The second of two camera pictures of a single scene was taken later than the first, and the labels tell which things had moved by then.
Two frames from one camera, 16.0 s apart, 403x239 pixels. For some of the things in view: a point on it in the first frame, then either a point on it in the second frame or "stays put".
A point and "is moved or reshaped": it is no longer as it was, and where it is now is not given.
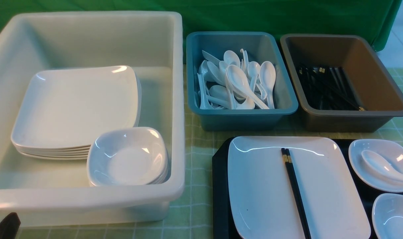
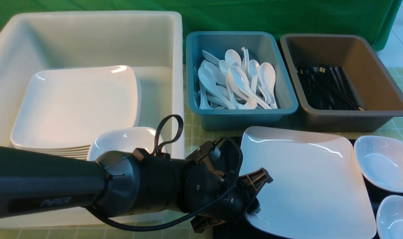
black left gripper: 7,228 to 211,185
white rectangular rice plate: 261,203 is moved or reshaped
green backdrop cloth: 371,17 stays put
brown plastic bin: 340,84 stays put
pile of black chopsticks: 328,89 stays put
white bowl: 395,153 is moved or reshaped
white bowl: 392,216 stays put
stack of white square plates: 61,110 stays put
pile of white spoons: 233,83 stays put
